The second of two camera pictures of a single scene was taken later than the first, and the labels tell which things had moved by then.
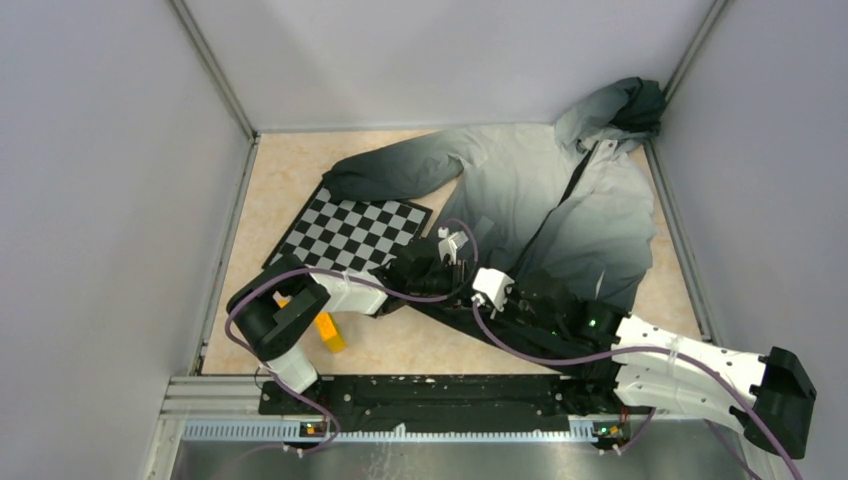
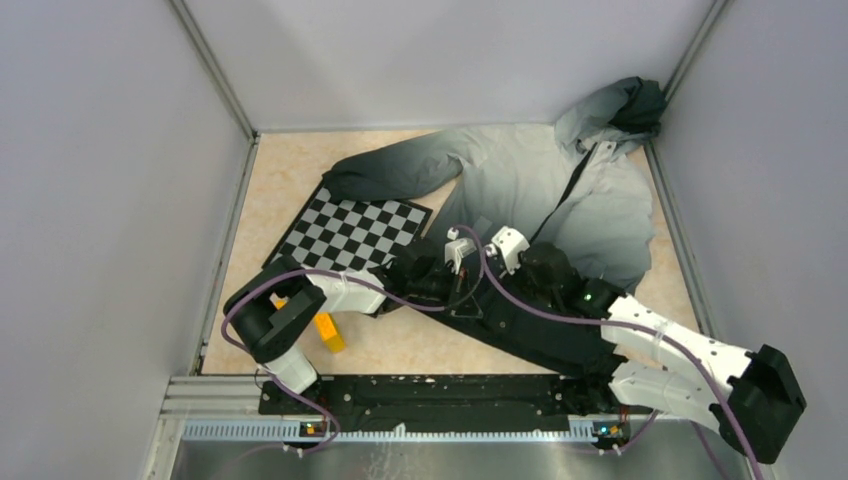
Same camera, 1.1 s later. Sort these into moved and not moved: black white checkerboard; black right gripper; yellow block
Moved: black right gripper
Not moved: yellow block; black white checkerboard
